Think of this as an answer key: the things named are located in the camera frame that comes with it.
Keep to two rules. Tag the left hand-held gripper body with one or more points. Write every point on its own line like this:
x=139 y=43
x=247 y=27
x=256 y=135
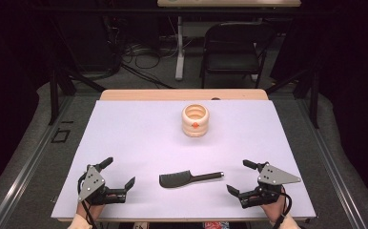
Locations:
x=91 y=184

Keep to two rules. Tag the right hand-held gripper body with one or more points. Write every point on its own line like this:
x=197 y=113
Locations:
x=272 y=178

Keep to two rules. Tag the cream ribbed cup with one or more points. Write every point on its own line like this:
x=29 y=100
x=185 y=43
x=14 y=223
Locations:
x=195 y=122

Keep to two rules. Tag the person's left hand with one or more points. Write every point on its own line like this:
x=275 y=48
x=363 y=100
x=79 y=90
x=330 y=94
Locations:
x=91 y=210

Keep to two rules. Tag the person's right hand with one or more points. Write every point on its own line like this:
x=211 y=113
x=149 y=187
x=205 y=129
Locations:
x=273 y=210

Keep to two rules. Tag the red patterned packet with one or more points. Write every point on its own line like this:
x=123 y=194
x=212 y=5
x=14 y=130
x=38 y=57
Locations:
x=216 y=225

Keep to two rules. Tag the white table mat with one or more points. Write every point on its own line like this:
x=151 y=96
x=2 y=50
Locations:
x=147 y=140

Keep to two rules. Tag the black folding chair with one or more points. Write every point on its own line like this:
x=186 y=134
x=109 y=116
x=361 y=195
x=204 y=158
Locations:
x=233 y=60

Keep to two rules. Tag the white table leg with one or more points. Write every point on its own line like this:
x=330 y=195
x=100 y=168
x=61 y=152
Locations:
x=179 y=60

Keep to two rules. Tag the light wooden table top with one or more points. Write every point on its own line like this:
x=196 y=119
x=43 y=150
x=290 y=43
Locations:
x=229 y=3

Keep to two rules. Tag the metal floor rail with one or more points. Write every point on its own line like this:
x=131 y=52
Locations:
x=29 y=162
x=331 y=162

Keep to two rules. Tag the black metal frame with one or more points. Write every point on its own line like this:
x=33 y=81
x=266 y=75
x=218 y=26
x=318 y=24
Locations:
x=54 y=95
x=314 y=98

